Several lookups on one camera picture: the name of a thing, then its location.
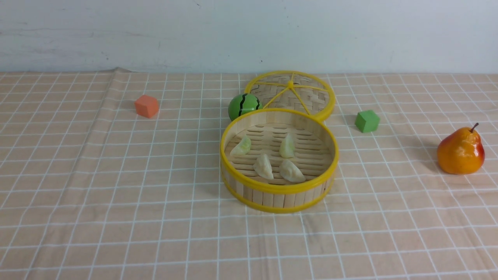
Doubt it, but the pale green dumpling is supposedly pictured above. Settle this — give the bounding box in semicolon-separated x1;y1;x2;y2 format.
279;133;295;158
230;135;251;156

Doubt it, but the cream white dumpling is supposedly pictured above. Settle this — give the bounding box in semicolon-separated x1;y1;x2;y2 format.
253;154;274;180
279;158;306;183

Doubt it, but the bamboo steamer tray yellow rim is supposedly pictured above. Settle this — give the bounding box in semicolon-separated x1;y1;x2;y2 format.
219;108;339;213

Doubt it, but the bamboo steamer lid yellow rim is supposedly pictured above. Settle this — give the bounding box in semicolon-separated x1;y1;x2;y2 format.
244;70;336;122

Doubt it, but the green watermelon toy ball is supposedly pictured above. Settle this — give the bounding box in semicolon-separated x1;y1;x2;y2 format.
228;93;263;121

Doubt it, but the orange foam cube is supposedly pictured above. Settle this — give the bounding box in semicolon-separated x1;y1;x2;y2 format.
135;94;160;118

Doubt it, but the green foam cube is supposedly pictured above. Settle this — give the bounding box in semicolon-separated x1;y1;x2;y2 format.
354;110;380;133

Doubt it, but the beige checked tablecloth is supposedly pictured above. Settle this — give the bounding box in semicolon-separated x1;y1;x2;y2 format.
0;70;498;280

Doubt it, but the orange yellow toy pear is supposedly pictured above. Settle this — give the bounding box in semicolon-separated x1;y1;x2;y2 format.
437;123;485;174

